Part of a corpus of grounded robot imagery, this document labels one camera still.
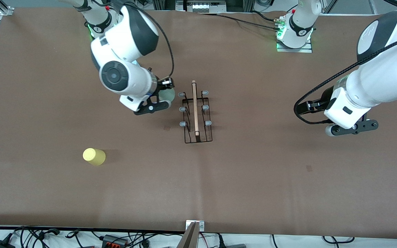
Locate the small metal clamp bracket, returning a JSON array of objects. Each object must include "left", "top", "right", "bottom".
[{"left": 185, "top": 220, "right": 205, "bottom": 232}]

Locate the brown paper table mat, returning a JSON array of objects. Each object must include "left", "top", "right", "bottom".
[{"left": 0, "top": 8, "right": 397, "bottom": 239}]

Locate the thick black base cable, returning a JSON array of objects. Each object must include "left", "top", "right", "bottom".
[{"left": 216, "top": 10, "right": 278, "bottom": 22}]

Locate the black orange connector box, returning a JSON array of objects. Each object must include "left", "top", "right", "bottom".
[{"left": 102, "top": 234, "right": 129, "bottom": 247}]

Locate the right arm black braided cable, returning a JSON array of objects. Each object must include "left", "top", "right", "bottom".
[{"left": 111, "top": 0, "right": 175, "bottom": 80}]

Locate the white terminal block box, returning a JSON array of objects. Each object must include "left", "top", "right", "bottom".
[{"left": 184, "top": 0, "right": 227, "bottom": 13}]

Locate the yellow plastic cup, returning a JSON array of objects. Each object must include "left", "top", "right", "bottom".
[{"left": 83, "top": 148, "right": 106, "bottom": 166}]

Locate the looped black cable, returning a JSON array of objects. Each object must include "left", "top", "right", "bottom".
[{"left": 323, "top": 236, "right": 355, "bottom": 244}]

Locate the tan camera stand post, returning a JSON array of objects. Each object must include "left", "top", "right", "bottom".
[{"left": 176, "top": 221, "right": 201, "bottom": 248}]

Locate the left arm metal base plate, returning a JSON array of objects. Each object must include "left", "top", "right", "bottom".
[{"left": 276, "top": 39, "right": 313, "bottom": 53}]

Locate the black wire cup holder rack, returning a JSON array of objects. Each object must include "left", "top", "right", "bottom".
[{"left": 179, "top": 80, "right": 213, "bottom": 144}]

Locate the sage green plastic cup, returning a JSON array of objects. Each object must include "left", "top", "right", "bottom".
[{"left": 157, "top": 88, "right": 176, "bottom": 103}]

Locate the thin black base cable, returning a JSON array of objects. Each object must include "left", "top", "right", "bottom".
[{"left": 197, "top": 13, "right": 281, "bottom": 31}]

